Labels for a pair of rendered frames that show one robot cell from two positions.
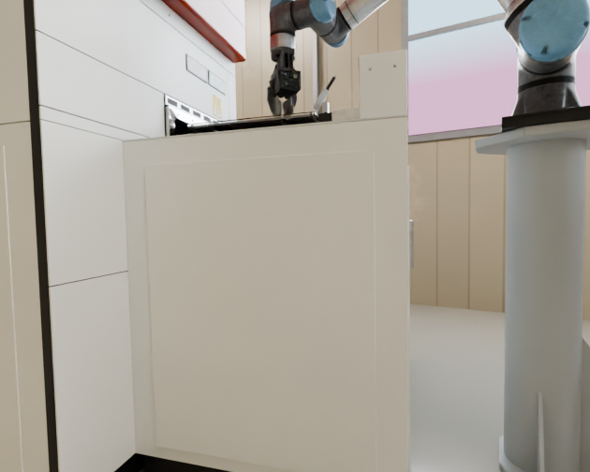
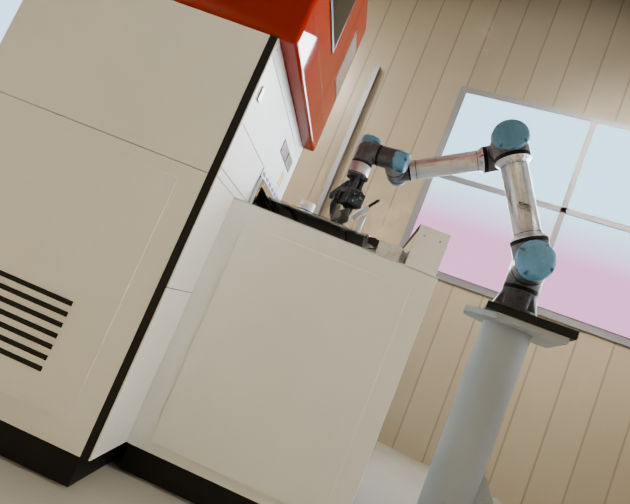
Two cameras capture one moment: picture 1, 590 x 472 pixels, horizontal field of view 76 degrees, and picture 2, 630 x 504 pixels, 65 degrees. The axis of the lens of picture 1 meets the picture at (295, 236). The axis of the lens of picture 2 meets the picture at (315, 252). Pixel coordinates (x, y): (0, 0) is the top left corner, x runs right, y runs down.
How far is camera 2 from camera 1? 0.69 m
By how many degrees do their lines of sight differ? 14
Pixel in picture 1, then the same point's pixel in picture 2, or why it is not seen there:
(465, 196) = (430, 337)
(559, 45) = (534, 274)
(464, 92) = (463, 243)
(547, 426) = not seen: outside the picture
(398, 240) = (403, 352)
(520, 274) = (461, 411)
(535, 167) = (496, 340)
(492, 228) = (441, 377)
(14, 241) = (152, 244)
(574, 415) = not seen: outside the picture
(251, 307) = (282, 359)
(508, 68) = (505, 242)
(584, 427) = not seen: outside the picture
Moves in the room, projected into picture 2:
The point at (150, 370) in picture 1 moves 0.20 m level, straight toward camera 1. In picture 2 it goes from (174, 377) to (198, 404)
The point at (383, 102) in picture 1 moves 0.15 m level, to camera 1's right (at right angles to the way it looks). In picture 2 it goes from (424, 260) to (468, 280)
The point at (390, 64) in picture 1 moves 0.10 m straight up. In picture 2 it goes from (437, 239) to (449, 207)
